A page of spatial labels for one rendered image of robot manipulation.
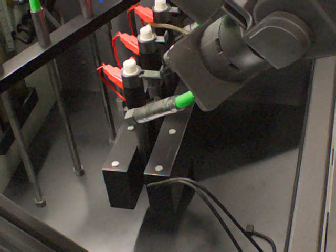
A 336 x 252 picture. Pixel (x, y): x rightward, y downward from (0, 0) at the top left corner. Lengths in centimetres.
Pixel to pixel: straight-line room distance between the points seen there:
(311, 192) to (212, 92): 38
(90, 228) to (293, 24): 71
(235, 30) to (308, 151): 51
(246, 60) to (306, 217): 42
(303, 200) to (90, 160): 43
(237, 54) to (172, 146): 46
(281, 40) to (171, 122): 58
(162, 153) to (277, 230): 22
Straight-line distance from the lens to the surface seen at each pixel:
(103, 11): 107
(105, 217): 110
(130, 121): 80
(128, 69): 88
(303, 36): 44
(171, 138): 99
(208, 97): 60
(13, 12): 118
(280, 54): 46
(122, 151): 98
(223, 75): 59
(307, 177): 96
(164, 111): 74
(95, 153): 121
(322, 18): 43
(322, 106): 108
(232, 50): 53
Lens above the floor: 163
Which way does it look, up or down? 40 degrees down
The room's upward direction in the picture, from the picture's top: 8 degrees counter-clockwise
